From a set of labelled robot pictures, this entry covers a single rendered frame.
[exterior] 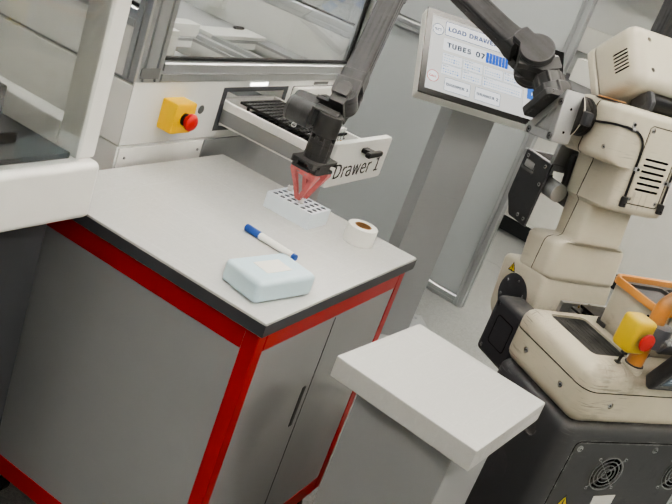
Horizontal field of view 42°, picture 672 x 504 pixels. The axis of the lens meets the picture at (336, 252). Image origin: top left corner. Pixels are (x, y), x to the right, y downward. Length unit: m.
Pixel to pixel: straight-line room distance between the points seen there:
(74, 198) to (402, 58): 2.65
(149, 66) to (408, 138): 2.19
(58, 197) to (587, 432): 1.07
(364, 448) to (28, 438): 0.78
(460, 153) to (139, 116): 1.40
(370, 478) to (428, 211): 1.70
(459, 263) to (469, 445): 2.55
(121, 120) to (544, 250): 0.99
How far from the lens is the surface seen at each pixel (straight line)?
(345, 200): 4.17
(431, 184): 3.08
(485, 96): 2.95
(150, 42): 1.93
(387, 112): 4.03
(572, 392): 1.76
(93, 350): 1.78
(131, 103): 1.95
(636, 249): 4.95
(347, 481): 1.59
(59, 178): 1.49
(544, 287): 2.08
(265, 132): 2.14
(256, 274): 1.54
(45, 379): 1.90
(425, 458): 1.48
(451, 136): 3.04
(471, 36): 3.03
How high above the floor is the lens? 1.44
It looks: 21 degrees down
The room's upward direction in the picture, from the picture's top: 20 degrees clockwise
